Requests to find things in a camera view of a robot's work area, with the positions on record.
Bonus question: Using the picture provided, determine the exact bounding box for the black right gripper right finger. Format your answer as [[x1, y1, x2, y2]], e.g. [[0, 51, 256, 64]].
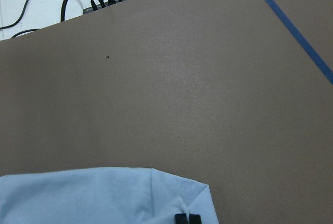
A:
[[188, 214, 201, 224]]

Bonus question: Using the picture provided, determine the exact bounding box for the black usb hub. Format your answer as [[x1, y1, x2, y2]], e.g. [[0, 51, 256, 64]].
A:
[[82, 0, 126, 15]]

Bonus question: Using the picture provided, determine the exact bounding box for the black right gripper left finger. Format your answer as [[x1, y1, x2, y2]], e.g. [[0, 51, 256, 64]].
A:
[[174, 213, 188, 224]]

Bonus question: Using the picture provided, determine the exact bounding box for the light blue t-shirt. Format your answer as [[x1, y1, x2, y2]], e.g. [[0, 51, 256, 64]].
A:
[[1, 167, 218, 223]]

